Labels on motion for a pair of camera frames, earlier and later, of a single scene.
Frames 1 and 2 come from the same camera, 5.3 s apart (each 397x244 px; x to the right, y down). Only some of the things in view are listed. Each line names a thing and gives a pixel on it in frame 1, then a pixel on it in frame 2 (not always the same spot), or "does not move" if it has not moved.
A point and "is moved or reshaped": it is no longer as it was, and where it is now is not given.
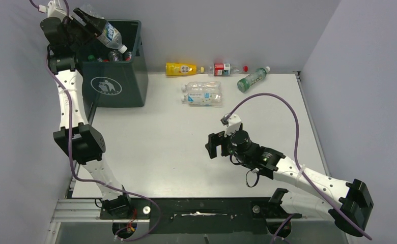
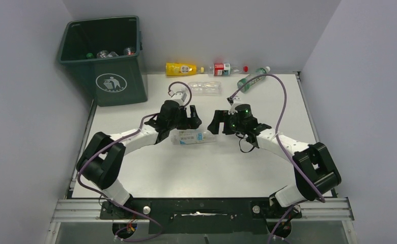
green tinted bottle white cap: [245, 83] does not move
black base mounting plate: [197, 215] does not move
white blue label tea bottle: [202, 99] -> [181, 136]
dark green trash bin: [113, 78] does not move
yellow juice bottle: [174, 69] does not move
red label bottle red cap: [224, 69] does not move
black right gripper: [216, 139] -> [221, 116]
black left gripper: [96, 25] -> [188, 124]
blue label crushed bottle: [115, 55] -> [105, 54]
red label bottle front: [130, 57] is moved or reshaped
